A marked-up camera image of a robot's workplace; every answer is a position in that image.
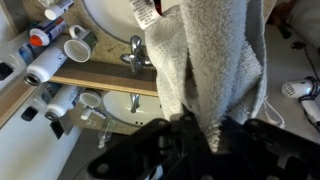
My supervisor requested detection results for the white terry towel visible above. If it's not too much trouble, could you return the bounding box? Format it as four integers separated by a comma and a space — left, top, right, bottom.
128, 0, 267, 151

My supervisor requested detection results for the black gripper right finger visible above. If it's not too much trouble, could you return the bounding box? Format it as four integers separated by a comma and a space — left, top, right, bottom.
223, 118, 320, 180

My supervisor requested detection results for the white hair dryer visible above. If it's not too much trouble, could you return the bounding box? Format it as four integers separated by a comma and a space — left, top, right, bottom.
281, 76, 320, 125

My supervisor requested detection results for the chrome faucet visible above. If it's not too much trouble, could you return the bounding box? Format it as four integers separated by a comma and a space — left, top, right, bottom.
120, 35, 152, 74

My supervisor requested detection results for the white oval sink basin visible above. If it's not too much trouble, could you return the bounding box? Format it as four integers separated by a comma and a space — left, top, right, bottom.
81, 0, 181, 46

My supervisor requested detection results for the tall white bottle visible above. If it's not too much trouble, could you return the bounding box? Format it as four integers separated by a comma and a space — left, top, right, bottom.
24, 35, 69, 86

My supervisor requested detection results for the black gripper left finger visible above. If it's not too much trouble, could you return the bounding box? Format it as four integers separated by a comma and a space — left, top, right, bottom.
87, 116, 199, 180

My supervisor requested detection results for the small white capped bottle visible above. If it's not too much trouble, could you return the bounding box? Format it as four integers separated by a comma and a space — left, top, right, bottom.
45, 0, 74, 20

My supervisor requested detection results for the orange capped spray can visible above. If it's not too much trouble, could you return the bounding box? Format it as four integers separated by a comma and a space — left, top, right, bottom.
29, 17, 67, 46

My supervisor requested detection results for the wooden framed mirror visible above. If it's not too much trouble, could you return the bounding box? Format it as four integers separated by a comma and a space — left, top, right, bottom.
0, 59, 168, 158

